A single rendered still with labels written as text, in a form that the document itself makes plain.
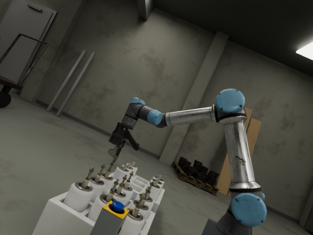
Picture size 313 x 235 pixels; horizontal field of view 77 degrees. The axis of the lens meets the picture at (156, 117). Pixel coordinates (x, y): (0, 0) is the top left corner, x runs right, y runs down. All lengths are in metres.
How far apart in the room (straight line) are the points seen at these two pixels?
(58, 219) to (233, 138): 0.74
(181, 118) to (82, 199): 0.60
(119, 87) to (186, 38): 1.99
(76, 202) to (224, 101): 0.71
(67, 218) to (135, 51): 4.40
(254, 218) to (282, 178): 4.69
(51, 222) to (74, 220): 0.09
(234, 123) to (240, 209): 0.33
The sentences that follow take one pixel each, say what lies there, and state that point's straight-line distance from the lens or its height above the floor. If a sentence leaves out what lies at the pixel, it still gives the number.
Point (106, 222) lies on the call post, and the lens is 0.66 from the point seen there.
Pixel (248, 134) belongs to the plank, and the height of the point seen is 1.33.
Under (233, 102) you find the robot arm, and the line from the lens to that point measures 0.86.
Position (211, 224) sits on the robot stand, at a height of 0.30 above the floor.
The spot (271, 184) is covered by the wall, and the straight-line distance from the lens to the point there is 5.41.
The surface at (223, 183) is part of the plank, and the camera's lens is 4.29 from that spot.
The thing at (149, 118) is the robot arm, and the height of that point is 0.63.
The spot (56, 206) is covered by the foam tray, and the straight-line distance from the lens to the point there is 0.88.
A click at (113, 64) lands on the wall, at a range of 4.91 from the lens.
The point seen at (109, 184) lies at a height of 0.23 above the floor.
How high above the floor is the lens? 0.59
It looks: 3 degrees up
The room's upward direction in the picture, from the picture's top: 25 degrees clockwise
